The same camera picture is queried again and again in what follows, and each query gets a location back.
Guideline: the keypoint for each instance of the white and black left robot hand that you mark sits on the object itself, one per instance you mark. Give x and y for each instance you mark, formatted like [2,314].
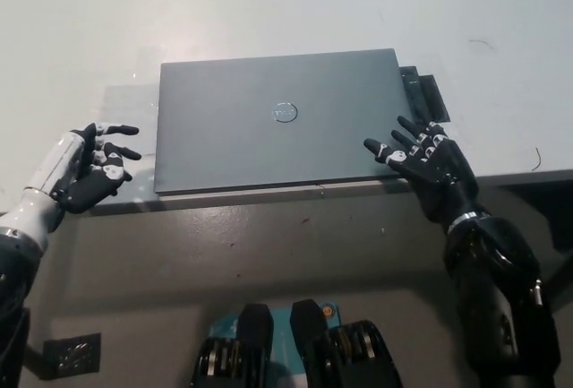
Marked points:
[85,186]

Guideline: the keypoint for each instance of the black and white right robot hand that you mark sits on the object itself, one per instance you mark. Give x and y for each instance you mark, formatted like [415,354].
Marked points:
[443,182]

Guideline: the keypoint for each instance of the dark grey Dell laptop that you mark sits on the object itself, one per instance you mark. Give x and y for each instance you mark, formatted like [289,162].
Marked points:
[277,137]

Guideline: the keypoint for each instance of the dark stopper block taped down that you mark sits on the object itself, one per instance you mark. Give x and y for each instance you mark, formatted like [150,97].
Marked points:
[413,92]

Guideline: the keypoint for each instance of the black table foot plate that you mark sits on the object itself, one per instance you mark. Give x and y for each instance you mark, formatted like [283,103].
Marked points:
[71,356]

